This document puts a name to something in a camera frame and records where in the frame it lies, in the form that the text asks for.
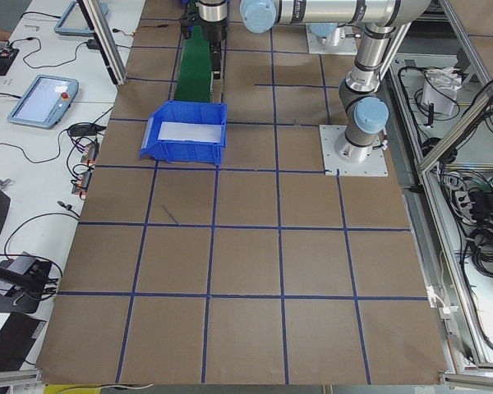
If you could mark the green conveyor belt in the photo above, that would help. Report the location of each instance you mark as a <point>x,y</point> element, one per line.
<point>194,78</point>

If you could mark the white foam pad left bin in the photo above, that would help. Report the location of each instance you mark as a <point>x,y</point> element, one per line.
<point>181,131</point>

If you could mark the left blue plastic bin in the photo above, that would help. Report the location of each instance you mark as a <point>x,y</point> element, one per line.
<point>185,151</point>

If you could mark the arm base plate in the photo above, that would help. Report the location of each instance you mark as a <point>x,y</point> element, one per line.
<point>331,38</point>
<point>340,158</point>

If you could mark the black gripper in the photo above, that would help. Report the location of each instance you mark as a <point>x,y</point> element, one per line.
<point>214,31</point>

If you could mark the aluminium frame post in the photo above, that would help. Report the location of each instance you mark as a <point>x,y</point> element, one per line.
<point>97,22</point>

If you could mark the far teach pendant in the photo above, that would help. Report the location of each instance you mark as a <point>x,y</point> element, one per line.
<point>72,22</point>

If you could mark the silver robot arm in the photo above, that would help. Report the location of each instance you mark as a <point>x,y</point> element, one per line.
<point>385,23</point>

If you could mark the teach pendant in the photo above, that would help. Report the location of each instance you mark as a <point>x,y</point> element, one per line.
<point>72,22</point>
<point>45,102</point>

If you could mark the near teach pendant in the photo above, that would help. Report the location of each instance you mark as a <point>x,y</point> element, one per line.
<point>45,102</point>

